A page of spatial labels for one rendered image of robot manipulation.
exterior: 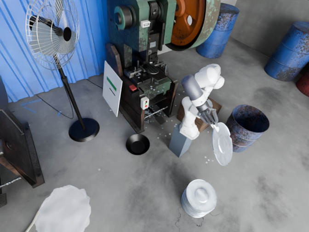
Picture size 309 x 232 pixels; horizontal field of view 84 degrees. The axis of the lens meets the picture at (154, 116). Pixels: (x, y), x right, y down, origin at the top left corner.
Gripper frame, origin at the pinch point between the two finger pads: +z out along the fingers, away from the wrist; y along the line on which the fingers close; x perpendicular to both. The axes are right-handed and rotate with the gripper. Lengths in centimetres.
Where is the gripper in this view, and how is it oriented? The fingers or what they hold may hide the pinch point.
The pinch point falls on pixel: (214, 126)
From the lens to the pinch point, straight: 119.5
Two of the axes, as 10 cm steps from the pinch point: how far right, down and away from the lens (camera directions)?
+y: 6.8, -1.7, -7.1
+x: 4.6, -6.5, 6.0
